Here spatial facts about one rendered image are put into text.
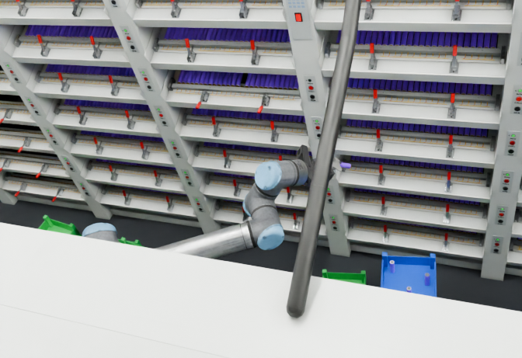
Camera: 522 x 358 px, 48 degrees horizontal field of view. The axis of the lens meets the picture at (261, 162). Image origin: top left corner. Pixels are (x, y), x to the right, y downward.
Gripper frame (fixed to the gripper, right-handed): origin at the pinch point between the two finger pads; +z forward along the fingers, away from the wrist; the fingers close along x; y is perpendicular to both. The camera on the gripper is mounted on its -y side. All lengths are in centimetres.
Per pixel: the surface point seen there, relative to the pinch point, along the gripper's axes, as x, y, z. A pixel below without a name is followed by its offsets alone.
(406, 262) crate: -22, 36, 30
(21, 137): -116, -129, -55
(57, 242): 36, 38, -125
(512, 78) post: 59, 19, 21
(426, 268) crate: -19, 41, 34
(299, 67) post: 20.5, -28.8, -12.4
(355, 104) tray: 16.4, -14.2, 9.3
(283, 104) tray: -0.1, -31.8, -4.7
